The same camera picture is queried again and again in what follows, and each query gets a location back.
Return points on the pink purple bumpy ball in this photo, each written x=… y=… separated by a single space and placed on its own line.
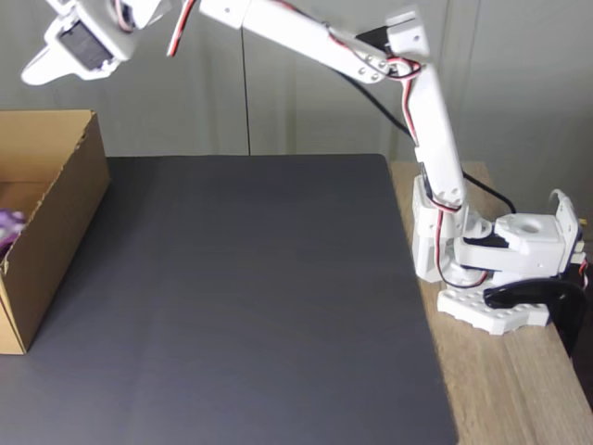
x=9 y=222

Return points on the brown cardboard box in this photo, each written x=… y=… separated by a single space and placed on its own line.
x=69 y=194

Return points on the dark grey table mat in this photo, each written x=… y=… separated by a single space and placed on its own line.
x=231 y=301

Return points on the black table clamp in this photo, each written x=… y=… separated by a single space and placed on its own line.
x=570 y=315

